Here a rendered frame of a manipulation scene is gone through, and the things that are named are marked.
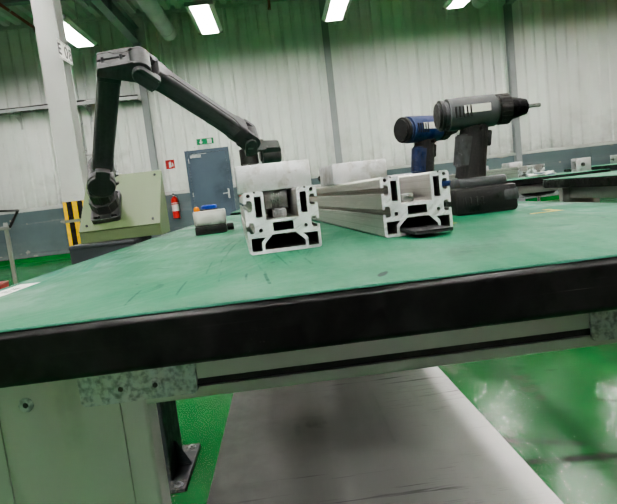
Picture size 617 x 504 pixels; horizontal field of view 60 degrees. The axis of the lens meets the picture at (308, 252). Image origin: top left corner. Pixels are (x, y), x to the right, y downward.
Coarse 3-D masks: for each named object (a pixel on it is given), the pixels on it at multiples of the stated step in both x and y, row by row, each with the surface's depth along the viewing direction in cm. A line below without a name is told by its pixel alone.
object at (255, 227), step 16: (256, 192) 72; (288, 192) 83; (304, 192) 74; (240, 208) 138; (256, 208) 91; (288, 208) 86; (304, 208) 76; (256, 224) 72; (272, 224) 72; (288, 224) 80; (304, 224) 77; (256, 240) 92; (272, 240) 87; (288, 240) 83; (304, 240) 75; (320, 240) 73
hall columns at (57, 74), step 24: (48, 0) 690; (48, 24) 693; (48, 48) 696; (48, 72) 699; (48, 96) 702; (72, 96) 729; (72, 120) 708; (72, 144) 710; (72, 168) 713; (72, 192) 717; (72, 216) 718; (72, 240) 721
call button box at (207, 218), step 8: (216, 208) 137; (224, 208) 141; (200, 216) 134; (208, 216) 134; (216, 216) 134; (224, 216) 135; (200, 224) 134; (208, 224) 134; (216, 224) 135; (224, 224) 135; (232, 224) 138; (200, 232) 134; (208, 232) 134; (216, 232) 135
